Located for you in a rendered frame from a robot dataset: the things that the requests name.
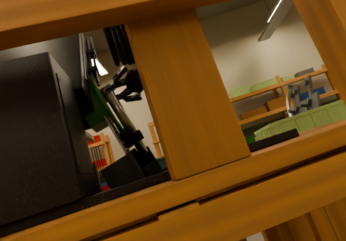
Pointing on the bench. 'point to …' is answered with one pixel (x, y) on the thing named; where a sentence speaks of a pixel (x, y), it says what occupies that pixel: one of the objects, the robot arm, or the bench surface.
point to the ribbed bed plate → (117, 134)
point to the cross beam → (106, 4)
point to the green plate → (99, 109)
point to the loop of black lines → (121, 48)
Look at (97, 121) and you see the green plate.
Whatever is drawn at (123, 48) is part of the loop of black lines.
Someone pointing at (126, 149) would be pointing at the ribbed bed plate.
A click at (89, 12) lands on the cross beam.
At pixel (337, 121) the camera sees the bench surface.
